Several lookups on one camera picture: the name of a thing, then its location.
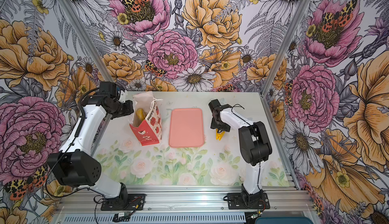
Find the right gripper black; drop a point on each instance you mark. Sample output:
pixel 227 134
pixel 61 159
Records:
pixel 226 128

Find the teal box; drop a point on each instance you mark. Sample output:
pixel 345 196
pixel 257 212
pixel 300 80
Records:
pixel 283 220

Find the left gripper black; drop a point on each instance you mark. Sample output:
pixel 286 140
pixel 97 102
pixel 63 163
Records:
pixel 128 110

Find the aluminium front rail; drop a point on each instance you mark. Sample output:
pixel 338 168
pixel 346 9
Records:
pixel 164 199

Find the yellow steel tongs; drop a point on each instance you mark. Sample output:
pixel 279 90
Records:
pixel 219 134

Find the white red paper gift bag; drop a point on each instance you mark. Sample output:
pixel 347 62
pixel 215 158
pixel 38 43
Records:
pixel 150 130

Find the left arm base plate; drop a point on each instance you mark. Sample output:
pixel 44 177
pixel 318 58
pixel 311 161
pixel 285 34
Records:
pixel 130 202

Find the long bread roll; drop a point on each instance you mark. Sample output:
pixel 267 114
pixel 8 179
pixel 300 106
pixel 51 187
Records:
pixel 140 116

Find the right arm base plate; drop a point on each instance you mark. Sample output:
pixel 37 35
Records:
pixel 244 201

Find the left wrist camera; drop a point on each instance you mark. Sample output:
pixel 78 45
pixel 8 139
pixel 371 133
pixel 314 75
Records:
pixel 122 95

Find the pink plastic tray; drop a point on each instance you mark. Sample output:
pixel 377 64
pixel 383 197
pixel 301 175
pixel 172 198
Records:
pixel 186 128

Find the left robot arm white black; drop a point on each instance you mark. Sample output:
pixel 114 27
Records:
pixel 74 165

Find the small green circuit board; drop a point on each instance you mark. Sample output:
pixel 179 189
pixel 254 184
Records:
pixel 121 217

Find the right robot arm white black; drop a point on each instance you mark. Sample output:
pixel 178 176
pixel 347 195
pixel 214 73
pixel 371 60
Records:
pixel 255 148

